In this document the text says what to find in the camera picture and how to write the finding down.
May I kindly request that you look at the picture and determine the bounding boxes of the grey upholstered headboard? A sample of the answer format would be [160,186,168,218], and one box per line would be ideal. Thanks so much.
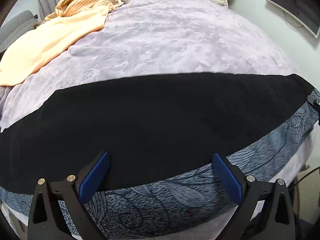
[0,10,38,52]

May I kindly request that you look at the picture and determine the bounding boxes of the lavender plush bed blanket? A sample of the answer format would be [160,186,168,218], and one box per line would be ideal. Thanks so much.
[1,0,297,129]

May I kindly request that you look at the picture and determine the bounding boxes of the black pants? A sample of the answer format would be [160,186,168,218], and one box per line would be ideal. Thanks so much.
[1,73,314,194]

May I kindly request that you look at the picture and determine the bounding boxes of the tan striped garment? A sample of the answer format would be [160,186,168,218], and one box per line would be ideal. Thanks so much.
[44,0,123,21]

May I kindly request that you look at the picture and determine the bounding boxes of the blue patterned bed sheet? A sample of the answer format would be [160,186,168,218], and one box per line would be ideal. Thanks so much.
[1,102,318,239]

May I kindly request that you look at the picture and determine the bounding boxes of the peach orange cloth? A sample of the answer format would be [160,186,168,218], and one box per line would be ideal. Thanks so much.
[1,4,114,86]

